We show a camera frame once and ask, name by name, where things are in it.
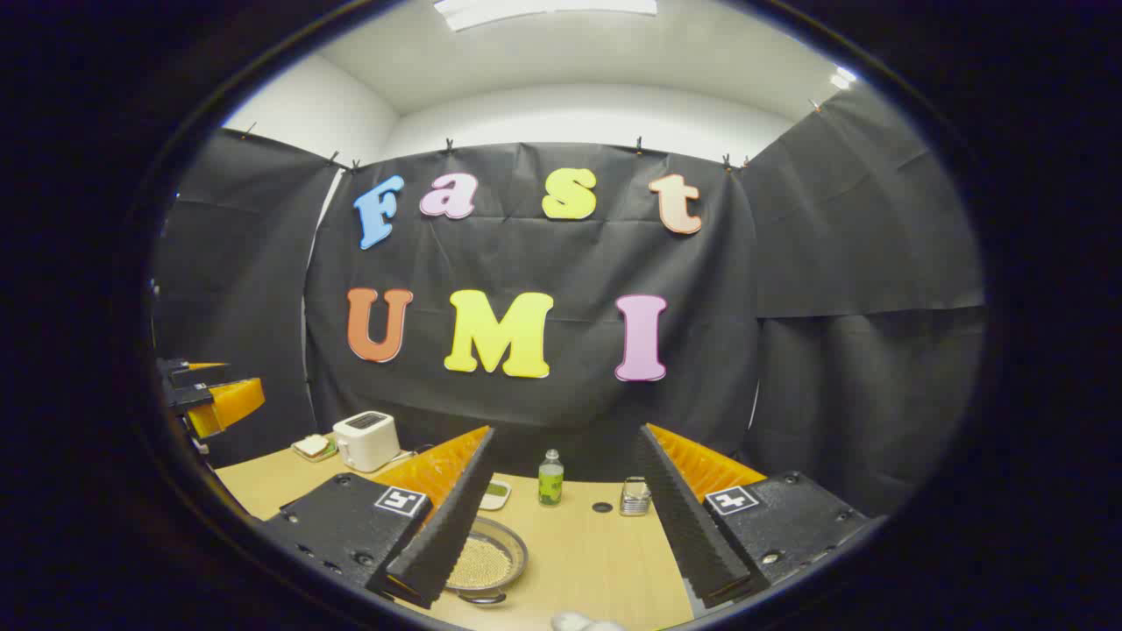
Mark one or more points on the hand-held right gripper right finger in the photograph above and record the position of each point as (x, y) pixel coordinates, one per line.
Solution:
(688, 526)

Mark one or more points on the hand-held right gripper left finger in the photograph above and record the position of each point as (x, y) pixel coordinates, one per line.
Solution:
(443, 535)

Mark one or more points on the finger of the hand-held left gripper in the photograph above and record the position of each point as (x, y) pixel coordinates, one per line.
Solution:
(193, 373)
(223, 405)

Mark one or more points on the stainless steel pot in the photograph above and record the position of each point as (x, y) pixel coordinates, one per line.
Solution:
(513, 548)

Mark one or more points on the pile of soybeans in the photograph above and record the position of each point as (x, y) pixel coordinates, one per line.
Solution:
(480, 563)

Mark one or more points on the white divided bean tray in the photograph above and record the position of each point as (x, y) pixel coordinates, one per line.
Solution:
(496, 493)

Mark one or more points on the plate with bread slice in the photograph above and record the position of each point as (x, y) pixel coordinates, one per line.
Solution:
(314, 447)

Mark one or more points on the white toaster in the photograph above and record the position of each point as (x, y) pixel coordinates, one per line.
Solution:
(366, 443)

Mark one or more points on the green label drink bottle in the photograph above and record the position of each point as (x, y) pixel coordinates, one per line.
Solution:
(550, 482)

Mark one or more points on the small ceiling light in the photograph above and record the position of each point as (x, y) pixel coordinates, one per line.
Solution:
(843, 77)

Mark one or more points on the ceiling light panel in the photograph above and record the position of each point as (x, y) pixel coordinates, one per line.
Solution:
(543, 9)

